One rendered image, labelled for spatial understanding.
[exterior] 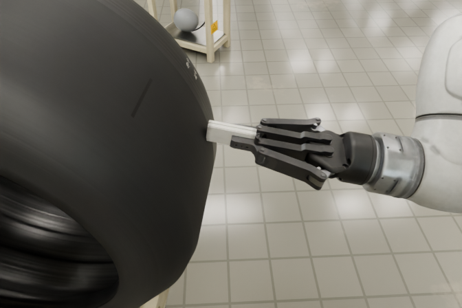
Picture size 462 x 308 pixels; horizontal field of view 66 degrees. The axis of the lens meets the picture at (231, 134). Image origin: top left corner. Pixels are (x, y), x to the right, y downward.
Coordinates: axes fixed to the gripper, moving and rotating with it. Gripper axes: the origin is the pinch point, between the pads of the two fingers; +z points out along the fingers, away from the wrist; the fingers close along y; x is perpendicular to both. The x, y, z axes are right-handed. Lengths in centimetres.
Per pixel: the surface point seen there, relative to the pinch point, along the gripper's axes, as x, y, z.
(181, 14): 102, -245, 59
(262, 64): 123, -224, -17
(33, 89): -14.3, 14.3, 17.9
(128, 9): -14.2, -4.1, 15.7
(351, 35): 111, -288, -98
